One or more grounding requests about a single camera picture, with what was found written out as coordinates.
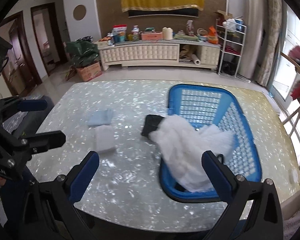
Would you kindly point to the white paper roll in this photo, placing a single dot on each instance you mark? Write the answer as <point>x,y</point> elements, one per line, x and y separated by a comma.
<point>195,59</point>

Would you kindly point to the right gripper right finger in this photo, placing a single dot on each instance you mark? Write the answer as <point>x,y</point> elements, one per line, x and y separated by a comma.
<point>265,217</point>

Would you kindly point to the pink box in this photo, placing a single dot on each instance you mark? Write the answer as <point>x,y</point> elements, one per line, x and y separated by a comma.
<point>151,36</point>

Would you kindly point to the silver refrigerator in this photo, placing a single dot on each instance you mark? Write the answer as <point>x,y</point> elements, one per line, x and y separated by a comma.
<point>253,18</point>

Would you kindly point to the green plastic bag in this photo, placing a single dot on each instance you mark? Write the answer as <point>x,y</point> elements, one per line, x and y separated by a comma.
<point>82,53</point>

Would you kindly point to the blue plastic basket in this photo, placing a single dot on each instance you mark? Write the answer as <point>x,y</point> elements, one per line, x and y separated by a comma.
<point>202,118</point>

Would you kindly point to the black scouring pad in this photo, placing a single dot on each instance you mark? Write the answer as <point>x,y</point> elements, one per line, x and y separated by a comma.
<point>151,124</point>

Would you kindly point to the white foam pad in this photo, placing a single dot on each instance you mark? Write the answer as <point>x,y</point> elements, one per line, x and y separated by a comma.
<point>104,138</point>

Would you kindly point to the cardboard box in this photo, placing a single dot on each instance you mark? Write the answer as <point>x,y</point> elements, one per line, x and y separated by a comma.
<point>90,72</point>

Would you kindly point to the orange bag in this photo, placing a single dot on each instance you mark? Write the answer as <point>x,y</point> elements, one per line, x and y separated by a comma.
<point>212,36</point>

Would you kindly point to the white fluffy batting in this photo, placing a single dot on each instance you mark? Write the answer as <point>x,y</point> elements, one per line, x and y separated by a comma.
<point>182,147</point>

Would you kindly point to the light blue folded cloth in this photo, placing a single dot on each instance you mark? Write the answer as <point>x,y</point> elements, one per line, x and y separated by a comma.
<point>100,118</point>

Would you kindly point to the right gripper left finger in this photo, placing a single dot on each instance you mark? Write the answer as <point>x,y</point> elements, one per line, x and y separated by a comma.
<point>60,195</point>

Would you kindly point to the cream tufted tv cabinet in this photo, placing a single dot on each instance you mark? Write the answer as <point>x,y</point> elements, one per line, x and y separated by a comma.
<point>171,53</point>

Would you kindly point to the dark grey chair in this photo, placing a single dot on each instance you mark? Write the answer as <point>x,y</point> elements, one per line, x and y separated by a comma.
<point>27,123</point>

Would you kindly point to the white wire shelf rack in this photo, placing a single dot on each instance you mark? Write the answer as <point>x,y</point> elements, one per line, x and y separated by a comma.
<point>231,37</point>

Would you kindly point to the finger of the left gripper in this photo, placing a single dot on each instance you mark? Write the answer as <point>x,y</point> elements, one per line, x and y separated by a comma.
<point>30,104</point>
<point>43,142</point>

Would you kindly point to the cream candle jar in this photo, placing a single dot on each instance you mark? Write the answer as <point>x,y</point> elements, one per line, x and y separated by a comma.
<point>167,33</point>

